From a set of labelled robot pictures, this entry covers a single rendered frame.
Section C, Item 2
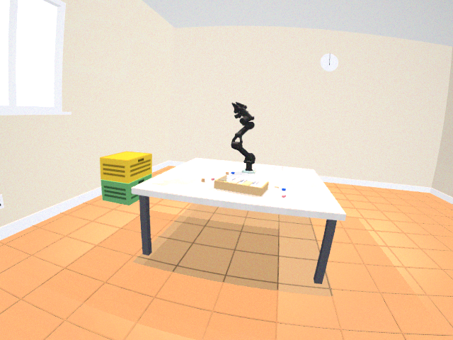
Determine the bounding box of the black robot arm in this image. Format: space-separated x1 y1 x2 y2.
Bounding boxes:
231 112 256 171

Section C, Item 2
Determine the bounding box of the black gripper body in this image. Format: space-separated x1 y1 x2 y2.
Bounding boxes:
234 105 248 117

